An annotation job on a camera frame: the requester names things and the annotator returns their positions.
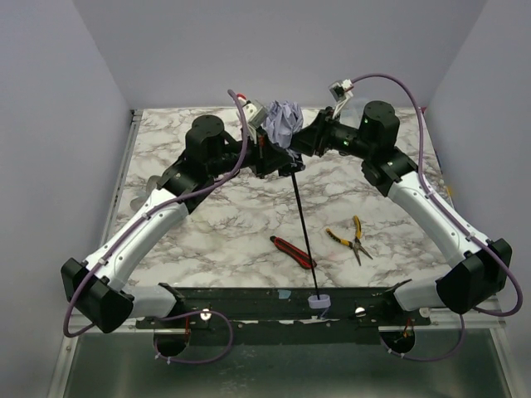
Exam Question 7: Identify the red black utility knife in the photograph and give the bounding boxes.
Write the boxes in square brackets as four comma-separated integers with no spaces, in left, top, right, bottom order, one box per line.
[270,235,316,269]

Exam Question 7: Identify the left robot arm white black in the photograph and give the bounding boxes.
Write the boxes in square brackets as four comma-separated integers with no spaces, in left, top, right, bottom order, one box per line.
[61,114,293,333]

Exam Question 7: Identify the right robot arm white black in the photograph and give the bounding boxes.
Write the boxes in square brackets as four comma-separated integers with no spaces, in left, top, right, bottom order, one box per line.
[290,101,513,314]

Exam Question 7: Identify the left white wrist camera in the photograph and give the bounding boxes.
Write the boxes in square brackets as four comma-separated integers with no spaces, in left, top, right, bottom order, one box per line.
[241,99,267,131]

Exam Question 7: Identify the pink zippered umbrella case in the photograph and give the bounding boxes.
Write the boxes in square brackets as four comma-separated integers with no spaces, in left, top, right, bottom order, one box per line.
[129,175,160,212]

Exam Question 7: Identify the lavender folding umbrella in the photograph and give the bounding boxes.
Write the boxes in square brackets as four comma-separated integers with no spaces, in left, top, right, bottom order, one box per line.
[263,101,331,321]

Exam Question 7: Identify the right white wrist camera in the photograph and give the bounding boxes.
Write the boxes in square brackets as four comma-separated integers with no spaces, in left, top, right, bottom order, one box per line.
[329,79,354,119]

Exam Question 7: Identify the blue tape piece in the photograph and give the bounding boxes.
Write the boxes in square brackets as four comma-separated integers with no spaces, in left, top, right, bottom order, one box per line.
[277,289,291,299]

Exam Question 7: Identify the aluminium frame rail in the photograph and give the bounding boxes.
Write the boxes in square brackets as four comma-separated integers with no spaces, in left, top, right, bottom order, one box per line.
[66,294,505,332]

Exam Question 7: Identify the clear plastic screw box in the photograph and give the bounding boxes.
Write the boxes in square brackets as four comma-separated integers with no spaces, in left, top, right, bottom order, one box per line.
[340,106,363,128]

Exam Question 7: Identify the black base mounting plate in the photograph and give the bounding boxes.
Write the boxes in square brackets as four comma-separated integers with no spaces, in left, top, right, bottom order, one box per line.
[136,288,431,346]

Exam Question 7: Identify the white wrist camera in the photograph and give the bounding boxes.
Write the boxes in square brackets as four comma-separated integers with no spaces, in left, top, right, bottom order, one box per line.
[241,99,267,131]
[329,79,354,119]

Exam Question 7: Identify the yellow black needle-nose pliers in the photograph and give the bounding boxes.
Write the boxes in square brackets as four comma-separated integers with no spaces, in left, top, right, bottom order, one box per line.
[325,215,373,266]

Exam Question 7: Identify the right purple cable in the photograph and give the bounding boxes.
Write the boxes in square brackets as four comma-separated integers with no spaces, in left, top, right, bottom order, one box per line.
[350,73,523,362]

